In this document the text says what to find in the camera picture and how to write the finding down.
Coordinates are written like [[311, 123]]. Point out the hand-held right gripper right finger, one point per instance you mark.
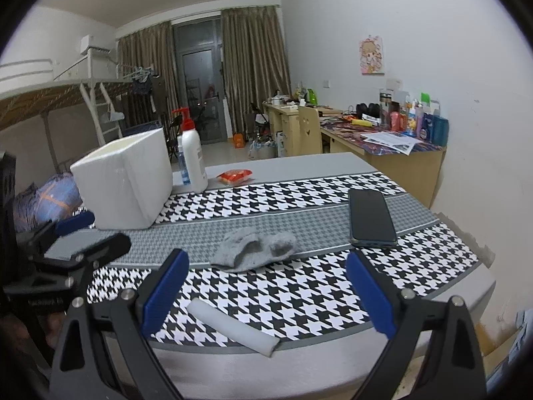
[[368, 296]]

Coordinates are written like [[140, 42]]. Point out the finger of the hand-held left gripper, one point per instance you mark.
[[112, 245], [75, 223]]

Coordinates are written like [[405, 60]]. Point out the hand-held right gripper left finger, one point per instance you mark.
[[166, 291]]

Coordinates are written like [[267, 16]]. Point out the white foam box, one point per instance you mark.
[[125, 175]]

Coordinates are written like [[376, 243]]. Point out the grey fuzzy sock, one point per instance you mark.
[[250, 250]]

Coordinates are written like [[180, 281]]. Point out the blue patterned quilt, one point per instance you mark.
[[50, 200]]

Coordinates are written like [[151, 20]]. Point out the white foam strip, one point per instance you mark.
[[233, 327]]

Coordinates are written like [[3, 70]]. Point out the black smartphone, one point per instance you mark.
[[370, 216]]

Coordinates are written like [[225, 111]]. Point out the blue spray bottle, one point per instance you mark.
[[184, 171]]

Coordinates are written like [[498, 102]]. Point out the houndstooth tablecloth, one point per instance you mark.
[[291, 216]]

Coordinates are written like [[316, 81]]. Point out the white bed ladder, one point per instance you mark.
[[102, 110]]

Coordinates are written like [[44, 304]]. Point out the white red pump bottle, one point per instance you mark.
[[193, 162]]

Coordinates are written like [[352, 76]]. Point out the blue checked mattress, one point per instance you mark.
[[141, 128]]

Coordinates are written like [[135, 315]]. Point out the light wooden desk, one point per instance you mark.
[[399, 175], [287, 133]]

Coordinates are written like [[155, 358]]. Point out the red snack packet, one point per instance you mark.
[[235, 177]]

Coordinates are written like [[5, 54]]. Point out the white metal bunk bed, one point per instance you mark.
[[41, 91]]

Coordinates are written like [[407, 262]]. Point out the dark hanging clothes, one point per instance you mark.
[[141, 86]]

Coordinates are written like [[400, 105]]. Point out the printed paper sheets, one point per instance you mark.
[[391, 141]]

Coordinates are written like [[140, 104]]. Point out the orange bag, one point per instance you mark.
[[239, 140]]

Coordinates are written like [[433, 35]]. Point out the grey trash bin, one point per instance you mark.
[[262, 151]]

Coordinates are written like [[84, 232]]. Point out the yellow tube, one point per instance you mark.
[[361, 123]]

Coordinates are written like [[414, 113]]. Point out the white blue carton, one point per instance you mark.
[[281, 145]]

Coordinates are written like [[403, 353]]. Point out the wooden chair with smiley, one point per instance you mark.
[[310, 131]]

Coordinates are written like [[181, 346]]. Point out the white air conditioner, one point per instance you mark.
[[95, 43]]

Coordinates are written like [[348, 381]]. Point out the cluster of toiletry bottles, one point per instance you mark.
[[416, 121]]

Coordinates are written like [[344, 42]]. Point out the black bag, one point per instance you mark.
[[368, 111]]

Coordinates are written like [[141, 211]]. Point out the brown curtain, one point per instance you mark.
[[145, 50], [254, 71]]

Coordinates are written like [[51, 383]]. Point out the glass balcony door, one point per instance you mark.
[[200, 75]]

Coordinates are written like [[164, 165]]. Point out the green bottle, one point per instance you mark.
[[311, 96]]

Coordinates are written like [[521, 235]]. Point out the cartoon wall poster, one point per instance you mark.
[[372, 56]]

